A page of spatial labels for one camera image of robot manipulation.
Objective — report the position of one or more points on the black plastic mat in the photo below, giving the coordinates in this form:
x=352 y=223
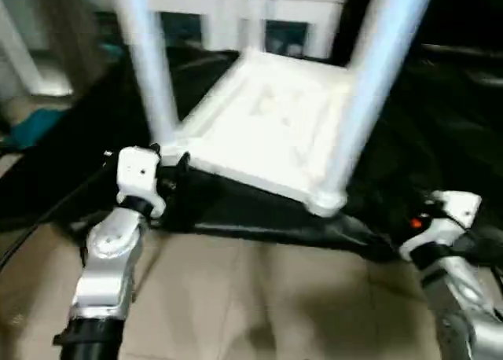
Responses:
x=432 y=120

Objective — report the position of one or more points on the white glass-door cabinet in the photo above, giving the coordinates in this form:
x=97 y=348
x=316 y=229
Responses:
x=306 y=14

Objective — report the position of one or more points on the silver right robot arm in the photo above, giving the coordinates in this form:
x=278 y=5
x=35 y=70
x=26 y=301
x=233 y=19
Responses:
x=463 y=289

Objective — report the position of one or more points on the teal floor object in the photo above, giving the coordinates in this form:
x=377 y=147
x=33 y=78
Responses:
x=35 y=126

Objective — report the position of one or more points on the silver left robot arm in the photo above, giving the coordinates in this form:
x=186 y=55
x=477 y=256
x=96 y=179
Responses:
x=110 y=258

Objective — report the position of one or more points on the white plastic table leg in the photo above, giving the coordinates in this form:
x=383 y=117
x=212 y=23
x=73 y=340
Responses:
x=373 y=81
x=256 y=14
x=149 y=61

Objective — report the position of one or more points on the white door frame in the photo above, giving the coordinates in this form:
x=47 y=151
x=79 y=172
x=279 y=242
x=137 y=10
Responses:
x=23 y=53

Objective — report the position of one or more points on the grey curtain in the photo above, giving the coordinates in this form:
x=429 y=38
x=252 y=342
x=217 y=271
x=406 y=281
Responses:
x=86 y=30

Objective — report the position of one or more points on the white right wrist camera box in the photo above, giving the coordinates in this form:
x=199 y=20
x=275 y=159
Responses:
x=444 y=218

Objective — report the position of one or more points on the white plastic table top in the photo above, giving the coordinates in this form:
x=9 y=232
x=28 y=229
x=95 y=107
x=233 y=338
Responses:
x=267 y=120

